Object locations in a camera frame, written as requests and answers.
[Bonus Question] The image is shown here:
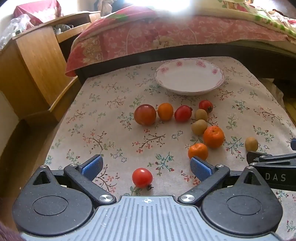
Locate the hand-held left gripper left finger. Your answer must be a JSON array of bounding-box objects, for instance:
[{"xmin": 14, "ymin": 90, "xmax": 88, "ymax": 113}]
[{"xmin": 32, "ymin": 154, "xmax": 117, "ymax": 207}]

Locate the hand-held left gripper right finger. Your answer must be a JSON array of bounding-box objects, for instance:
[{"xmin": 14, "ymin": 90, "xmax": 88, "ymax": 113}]
[{"xmin": 178, "ymin": 156, "xmax": 266, "ymax": 205}]

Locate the small orange mandarin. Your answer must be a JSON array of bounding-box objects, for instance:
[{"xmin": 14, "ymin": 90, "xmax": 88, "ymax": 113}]
[{"xmin": 188, "ymin": 143, "xmax": 209, "ymax": 161}]

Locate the large orange mandarin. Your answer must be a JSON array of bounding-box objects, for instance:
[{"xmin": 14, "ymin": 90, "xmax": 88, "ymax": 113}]
[{"xmin": 203, "ymin": 126, "xmax": 225, "ymax": 149}]

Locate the small round red tomato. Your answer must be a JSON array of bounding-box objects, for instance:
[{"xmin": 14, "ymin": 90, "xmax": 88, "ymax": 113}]
[{"xmin": 132, "ymin": 168, "xmax": 154, "ymax": 191}]

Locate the large red-orange tomato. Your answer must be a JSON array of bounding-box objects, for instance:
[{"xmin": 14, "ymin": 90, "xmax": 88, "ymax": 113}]
[{"xmin": 134, "ymin": 104, "xmax": 157, "ymax": 126}]

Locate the white pink-flowered plate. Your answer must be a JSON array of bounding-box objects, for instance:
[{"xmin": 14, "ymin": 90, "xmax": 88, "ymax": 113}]
[{"xmin": 154, "ymin": 58, "xmax": 225, "ymax": 95}]

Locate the oval red tomato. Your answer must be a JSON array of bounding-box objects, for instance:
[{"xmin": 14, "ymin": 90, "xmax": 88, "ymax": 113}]
[{"xmin": 174, "ymin": 105, "xmax": 193, "ymax": 122}]

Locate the floral beige tablecloth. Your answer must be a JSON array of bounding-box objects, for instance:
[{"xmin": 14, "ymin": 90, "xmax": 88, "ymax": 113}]
[{"xmin": 44, "ymin": 56, "xmax": 296, "ymax": 234}]

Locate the red tomato with dry calyx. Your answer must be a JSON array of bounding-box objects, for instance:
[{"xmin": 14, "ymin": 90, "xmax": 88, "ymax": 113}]
[{"xmin": 199, "ymin": 100, "xmax": 213, "ymax": 113}]

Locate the small orange tomato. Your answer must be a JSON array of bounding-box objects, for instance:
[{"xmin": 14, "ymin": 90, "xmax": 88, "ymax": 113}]
[{"xmin": 157, "ymin": 103, "xmax": 174, "ymax": 121}]

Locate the dark red fuzzy cloth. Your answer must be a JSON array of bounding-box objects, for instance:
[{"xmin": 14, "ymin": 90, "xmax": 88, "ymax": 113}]
[{"xmin": 0, "ymin": 222, "xmax": 22, "ymax": 241}]

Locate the wooden nightstand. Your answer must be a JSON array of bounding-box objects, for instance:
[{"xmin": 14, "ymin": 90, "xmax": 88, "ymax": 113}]
[{"xmin": 0, "ymin": 11, "xmax": 102, "ymax": 122}]

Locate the green floral blanket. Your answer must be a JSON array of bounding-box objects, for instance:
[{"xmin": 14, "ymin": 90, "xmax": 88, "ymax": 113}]
[{"xmin": 217, "ymin": 0, "xmax": 296, "ymax": 39}]

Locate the pink floral quilt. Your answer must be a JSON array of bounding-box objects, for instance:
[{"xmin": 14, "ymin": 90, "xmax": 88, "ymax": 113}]
[{"xmin": 65, "ymin": 5, "xmax": 289, "ymax": 77}]

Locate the crumpled grey bag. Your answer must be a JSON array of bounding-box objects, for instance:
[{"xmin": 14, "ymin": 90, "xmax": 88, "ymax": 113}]
[{"xmin": 52, "ymin": 23, "xmax": 75, "ymax": 34}]

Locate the clear plastic bag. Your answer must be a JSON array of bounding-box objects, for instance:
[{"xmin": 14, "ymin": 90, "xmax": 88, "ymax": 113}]
[{"xmin": 0, "ymin": 14, "xmax": 31, "ymax": 49}]

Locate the dark bed frame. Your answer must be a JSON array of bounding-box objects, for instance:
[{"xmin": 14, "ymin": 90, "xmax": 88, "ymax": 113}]
[{"xmin": 76, "ymin": 42, "xmax": 296, "ymax": 86}]

